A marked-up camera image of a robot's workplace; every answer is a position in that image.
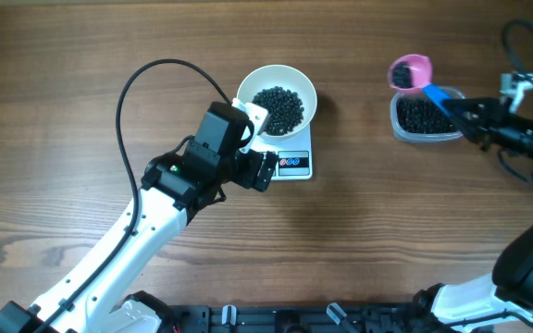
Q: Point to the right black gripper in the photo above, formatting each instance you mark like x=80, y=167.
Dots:
x=487, y=122

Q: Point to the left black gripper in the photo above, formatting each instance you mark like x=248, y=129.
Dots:
x=262, y=171

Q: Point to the pink scoop with blue handle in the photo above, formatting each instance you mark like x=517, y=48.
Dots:
x=422, y=70

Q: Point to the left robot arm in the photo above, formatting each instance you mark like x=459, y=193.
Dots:
x=175, y=187

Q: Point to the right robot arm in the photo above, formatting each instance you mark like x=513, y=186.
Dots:
x=505, y=294

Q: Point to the white digital kitchen scale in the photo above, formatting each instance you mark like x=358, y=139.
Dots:
x=295, y=158

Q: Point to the black beans in bowl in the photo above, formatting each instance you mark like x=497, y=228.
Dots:
x=285, y=109

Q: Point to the black beans in scoop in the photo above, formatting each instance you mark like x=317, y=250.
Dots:
x=401, y=76

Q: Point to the white bowl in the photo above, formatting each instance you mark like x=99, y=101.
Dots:
x=289, y=79

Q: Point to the black beans in container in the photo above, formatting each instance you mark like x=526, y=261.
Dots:
x=420, y=116

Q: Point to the clear plastic container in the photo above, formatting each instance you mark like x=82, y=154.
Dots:
x=403, y=135

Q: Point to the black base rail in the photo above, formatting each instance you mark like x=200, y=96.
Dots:
x=372, y=318

